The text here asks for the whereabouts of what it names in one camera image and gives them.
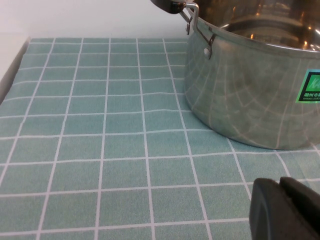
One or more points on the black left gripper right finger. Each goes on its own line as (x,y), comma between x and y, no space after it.
(307,207)

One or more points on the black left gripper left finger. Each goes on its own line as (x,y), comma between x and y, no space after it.
(267,212)

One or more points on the green white checked tablecloth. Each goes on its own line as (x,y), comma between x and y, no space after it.
(112,150)

